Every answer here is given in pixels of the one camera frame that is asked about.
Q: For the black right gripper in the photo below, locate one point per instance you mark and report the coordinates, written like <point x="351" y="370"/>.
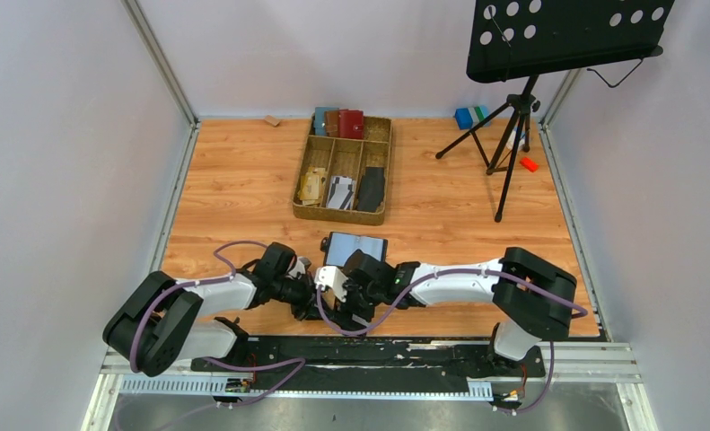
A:
<point x="350" y="295"/>

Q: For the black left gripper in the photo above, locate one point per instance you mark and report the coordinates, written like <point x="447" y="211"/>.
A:
<point x="306" y="297"/>

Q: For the black card holder with sleeves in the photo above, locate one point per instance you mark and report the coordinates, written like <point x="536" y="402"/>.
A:
<point x="338" y="247"/>

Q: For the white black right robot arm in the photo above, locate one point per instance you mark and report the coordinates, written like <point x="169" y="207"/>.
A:
<point x="536" y="296"/>

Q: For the silver black cards stack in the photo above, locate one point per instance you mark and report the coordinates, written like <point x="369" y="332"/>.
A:
<point x="341" y="193"/>

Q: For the gold cards stack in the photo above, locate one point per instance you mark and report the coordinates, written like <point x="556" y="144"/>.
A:
<point x="313" y="186"/>

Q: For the red card wallet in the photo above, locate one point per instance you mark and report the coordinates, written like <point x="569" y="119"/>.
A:
<point x="351" y="124"/>

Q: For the brown card wallet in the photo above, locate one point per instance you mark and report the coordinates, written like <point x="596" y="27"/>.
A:
<point x="331" y="122"/>

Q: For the blue card wallet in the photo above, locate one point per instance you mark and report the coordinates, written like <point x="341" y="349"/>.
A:
<point x="318" y="120"/>

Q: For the woven wicker tray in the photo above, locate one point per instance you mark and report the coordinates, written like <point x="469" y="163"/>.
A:
<point x="350" y="158"/>

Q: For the small wooden block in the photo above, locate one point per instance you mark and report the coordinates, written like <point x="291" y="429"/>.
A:
<point x="272" y="121"/>

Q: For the blue block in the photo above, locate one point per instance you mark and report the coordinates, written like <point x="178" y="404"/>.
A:
<point x="465" y="118"/>

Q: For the red block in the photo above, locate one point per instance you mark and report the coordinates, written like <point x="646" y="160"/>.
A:
<point x="529" y="164"/>

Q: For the green block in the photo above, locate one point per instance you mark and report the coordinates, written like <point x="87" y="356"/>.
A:
<point x="479" y="113"/>

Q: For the black music stand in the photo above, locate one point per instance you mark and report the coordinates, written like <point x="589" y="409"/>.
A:
<point x="527" y="39"/>

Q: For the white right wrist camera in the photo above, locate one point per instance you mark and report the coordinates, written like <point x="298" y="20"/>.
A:
<point x="331" y="277"/>

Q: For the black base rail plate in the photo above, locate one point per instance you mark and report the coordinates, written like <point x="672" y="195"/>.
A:
<point x="462" y="357"/>

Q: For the white slotted cable duct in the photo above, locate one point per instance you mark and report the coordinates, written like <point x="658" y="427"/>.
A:
<point x="320" y="383"/>

